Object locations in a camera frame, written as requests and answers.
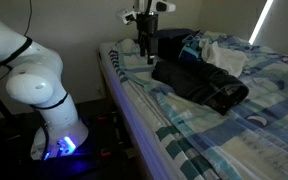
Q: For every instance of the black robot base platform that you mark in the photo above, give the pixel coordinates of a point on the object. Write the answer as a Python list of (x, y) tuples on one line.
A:
[(84, 166)]

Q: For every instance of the wooden bed frame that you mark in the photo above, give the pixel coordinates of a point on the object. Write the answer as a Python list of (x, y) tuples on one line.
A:
[(106, 80)]

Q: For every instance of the blue checked duvet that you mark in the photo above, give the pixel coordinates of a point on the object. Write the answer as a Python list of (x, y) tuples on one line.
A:
[(250, 133)]

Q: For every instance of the white mattress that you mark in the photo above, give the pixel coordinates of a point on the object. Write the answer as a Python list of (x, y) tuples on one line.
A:
[(130, 110)]

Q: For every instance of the dark blue jeans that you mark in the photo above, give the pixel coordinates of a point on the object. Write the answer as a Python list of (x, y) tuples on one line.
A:
[(197, 85)]

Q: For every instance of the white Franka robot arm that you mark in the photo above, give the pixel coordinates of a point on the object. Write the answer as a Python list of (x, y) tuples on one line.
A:
[(34, 86)]

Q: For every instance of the black garment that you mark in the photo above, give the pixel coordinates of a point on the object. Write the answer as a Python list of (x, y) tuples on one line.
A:
[(169, 46)]

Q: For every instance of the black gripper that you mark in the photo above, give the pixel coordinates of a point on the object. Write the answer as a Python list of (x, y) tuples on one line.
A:
[(147, 23)]

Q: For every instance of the white garment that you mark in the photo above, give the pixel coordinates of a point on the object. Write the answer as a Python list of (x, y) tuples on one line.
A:
[(224, 58)]

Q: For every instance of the teal striped garment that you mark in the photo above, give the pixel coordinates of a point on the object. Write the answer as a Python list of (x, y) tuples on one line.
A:
[(189, 50)]

